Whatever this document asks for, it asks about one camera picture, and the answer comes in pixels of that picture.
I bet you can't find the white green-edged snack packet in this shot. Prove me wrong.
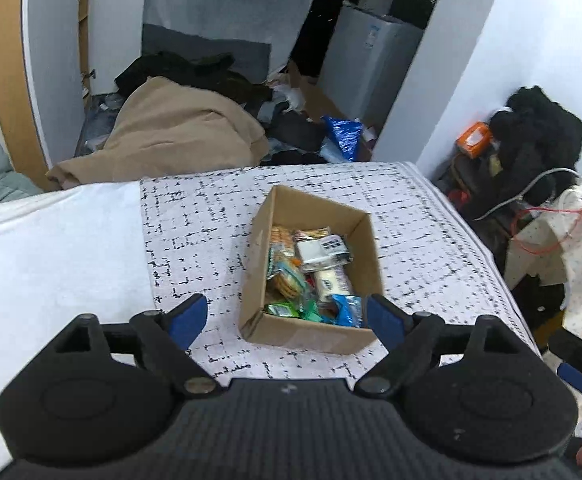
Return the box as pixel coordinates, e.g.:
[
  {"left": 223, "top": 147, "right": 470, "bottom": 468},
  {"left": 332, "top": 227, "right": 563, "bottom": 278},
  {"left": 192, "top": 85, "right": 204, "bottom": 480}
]
[{"left": 296, "top": 235, "right": 354, "bottom": 268}]

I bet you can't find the grey hanging sheet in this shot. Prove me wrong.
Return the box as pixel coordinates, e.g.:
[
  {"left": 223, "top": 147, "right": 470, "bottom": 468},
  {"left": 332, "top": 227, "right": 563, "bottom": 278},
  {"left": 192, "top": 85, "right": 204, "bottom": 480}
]
[{"left": 141, "top": 0, "right": 322, "bottom": 86}]

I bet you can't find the dotted cream tablecloth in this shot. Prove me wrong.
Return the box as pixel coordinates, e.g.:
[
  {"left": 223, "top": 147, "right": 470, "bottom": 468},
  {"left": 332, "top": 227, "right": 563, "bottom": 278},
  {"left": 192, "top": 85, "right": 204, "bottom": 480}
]
[{"left": 503, "top": 185, "right": 582, "bottom": 361}]

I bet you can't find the purple white snack bar packet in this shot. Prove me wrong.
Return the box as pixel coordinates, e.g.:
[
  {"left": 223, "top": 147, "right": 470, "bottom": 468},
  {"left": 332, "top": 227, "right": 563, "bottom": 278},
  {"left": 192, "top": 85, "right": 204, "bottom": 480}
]
[{"left": 313, "top": 265, "right": 354, "bottom": 306}]

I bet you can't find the red cable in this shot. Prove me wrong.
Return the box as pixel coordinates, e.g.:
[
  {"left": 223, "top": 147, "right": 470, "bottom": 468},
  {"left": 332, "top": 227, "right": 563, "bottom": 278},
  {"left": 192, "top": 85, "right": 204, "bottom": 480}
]
[{"left": 513, "top": 204, "right": 582, "bottom": 256}]

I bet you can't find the plain white cloth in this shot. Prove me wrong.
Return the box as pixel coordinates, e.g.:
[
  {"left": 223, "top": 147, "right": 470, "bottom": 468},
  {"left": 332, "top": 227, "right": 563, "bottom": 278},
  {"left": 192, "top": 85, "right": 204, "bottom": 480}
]
[{"left": 0, "top": 180, "right": 159, "bottom": 471}]

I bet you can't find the white black patterned bed sheet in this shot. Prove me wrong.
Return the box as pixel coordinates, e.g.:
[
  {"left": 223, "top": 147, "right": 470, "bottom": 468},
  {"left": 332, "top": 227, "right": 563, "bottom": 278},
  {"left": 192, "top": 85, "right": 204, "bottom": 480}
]
[{"left": 138, "top": 161, "right": 539, "bottom": 381}]

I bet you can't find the white plastic bag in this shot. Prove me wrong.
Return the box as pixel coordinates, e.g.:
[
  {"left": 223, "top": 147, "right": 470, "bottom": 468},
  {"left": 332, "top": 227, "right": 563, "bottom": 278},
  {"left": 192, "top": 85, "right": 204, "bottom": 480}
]
[{"left": 270, "top": 82, "right": 306, "bottom": 111}]

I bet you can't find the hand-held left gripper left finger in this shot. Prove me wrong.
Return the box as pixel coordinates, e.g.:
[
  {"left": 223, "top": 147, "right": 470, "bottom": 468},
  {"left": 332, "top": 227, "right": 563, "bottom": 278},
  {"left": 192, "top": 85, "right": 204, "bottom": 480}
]
[{"left": 51, "top": 294, "right": 222, "bottom": 396}]

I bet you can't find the pink snack packet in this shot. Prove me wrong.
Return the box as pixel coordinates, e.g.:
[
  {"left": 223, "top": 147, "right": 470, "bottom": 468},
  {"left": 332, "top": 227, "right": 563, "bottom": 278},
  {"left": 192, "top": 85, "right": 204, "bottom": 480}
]
[{"left": 293, "top": 227, "right": 332, "bottom": 246}]

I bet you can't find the green round biscuit packet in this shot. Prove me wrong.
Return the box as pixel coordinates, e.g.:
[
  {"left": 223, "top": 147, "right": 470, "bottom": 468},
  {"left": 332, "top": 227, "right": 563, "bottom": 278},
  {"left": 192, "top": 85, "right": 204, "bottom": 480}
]
[{"left": 271, "top": 260, "right": 306, "bottom": 298}]

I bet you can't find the white wardrobe with wooden edge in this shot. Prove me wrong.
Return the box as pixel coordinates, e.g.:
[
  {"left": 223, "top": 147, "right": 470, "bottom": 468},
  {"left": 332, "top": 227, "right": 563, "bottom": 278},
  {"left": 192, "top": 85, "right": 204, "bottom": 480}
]
[{"left": 0, "top": 0, "right": 146, "bottom": 181}]

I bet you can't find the black clothes pile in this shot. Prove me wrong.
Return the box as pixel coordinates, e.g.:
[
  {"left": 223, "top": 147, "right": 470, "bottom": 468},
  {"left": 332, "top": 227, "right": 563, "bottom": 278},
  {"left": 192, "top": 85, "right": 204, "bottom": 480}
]
[{"left": 488, "top": 86, "right": 582, "bottom": 206}]

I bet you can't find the open floor cardboard box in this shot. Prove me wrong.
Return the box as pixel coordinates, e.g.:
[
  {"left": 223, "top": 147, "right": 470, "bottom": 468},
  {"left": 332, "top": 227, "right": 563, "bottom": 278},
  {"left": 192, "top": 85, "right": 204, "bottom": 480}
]
[{"left": 286, "top": 60, "right": 372, "bottom": 131}]

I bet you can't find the dark clothes heap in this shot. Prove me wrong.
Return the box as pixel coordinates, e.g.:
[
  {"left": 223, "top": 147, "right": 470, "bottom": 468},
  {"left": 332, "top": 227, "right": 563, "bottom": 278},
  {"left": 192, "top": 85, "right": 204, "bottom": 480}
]
[{"left": 115, "top": 51, "right": 332, "bottom": 166}]

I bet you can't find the blue foil bag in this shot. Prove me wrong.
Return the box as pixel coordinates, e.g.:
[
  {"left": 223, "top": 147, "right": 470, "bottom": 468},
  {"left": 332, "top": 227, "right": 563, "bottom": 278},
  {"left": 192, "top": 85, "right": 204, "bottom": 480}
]
[{"left": 321, "top": 116, "right": 364, "bottom": 162}]

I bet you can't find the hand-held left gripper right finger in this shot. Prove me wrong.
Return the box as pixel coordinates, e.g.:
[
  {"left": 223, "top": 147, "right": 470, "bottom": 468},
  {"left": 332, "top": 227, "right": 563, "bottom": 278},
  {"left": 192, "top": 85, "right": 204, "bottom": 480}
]
[{"left": 353, "top": 294, "right": 526, "bottom": 396}]

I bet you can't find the orange tissue box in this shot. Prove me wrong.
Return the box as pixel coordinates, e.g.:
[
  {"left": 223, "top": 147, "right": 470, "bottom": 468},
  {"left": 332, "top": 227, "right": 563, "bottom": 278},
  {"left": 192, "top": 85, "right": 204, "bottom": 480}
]
[{"left": 455, "top": 121, "right": 494, "bottom": 158}]

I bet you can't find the white cable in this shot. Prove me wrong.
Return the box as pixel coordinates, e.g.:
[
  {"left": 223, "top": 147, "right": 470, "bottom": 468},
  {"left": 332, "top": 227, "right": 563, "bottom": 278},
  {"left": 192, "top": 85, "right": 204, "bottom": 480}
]
[{"left": 473, "top": 167, "right": 582, "bottom": 221}]

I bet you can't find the brown cardboard box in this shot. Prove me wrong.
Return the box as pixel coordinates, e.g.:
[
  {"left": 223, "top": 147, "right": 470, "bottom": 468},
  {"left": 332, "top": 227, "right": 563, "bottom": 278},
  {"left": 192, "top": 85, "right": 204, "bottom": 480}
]
[{"left": 239, "top": 185, "right": 386, "bottom": 356}]

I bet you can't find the tan coat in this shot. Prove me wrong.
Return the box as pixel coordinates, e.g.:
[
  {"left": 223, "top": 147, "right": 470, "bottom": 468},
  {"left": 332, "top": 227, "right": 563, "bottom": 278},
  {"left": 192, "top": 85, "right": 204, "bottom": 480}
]
[{"left": 46, "top": 76, "right": 270, "bottom": 191}]

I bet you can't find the white washing machine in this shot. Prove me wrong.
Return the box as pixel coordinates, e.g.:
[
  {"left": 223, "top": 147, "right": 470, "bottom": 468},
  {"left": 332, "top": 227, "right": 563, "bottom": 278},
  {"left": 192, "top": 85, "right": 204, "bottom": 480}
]
[{"left": 316, "top": 0, "right": 424, "bottom": 133}]

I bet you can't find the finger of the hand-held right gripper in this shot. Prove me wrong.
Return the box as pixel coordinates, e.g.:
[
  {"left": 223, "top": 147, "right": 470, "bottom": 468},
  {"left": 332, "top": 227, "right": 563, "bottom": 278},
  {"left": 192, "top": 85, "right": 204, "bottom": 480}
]
[
  {"left": 548, "top": 329, "right": 582, "bottom": 378},
  {"left": 557, "top": 362, "right": 582, "bottom": 401}
]

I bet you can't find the blue snack packet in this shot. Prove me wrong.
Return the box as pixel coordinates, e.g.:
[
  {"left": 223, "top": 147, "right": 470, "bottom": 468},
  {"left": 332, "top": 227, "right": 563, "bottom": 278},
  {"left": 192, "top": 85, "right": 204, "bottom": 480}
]
[{"left": 331, "top": 294, "right": 364, "bottom": 328}]

